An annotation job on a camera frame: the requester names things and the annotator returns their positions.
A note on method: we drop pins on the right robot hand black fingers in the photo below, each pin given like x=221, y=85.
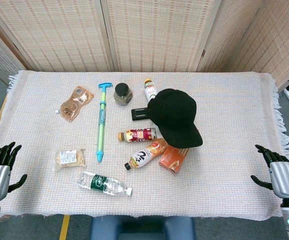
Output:
x=285, y=178

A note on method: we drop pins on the black baseball cap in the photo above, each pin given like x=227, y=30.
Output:
x=174, y=115

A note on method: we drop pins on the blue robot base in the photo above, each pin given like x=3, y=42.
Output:
x=142, y=228

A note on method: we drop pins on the clear snack packet white label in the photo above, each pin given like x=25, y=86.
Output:
x=69, y=158

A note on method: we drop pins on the woven fringed tablecloth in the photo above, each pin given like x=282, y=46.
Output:
x=209, y=175

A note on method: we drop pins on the clear water bottle green label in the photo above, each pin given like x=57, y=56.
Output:
x=102, y=183

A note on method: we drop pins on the brown sauce spout pouch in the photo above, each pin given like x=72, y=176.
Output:
x=74, y=105

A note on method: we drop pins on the orange cardboard box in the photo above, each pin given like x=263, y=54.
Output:
x=173, y=160

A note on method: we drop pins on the blue green toy water pump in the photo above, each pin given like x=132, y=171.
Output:
x=102, y=120

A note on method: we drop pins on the orange juice bottle black cap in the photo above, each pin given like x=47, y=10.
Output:
x=147, y=155

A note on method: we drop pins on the red label drink bottle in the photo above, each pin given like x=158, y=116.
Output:
x=139, y=134

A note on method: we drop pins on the glass jar with black lid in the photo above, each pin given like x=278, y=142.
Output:
x=122, y=96

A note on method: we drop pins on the black flat slotted plate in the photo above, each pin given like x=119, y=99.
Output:
x=139, y=113

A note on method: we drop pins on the white drink bottle orange cap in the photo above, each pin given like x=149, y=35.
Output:
x=150, y=91

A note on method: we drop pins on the woven folding screen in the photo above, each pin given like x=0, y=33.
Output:
x=144, y=35

